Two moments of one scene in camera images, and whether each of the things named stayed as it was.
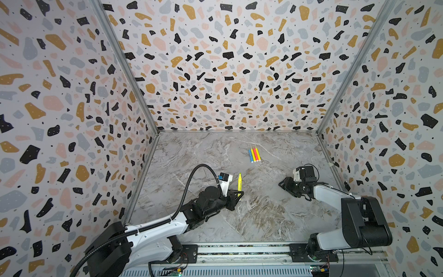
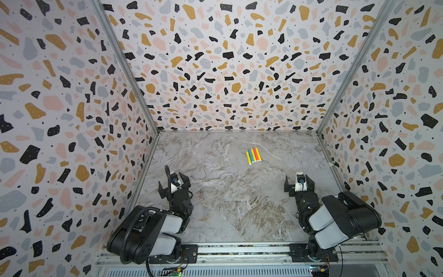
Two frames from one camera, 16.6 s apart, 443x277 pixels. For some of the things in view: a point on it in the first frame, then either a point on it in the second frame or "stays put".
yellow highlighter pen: x=253 y=155 stays put
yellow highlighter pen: x=239 y=183 to x=250 y=162
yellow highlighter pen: x=259 y=160 stays put
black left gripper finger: x=232 y=198 to x=162 y=192
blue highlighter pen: x=250 y=155 stays put
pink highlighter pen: x=255 y=155 stays put
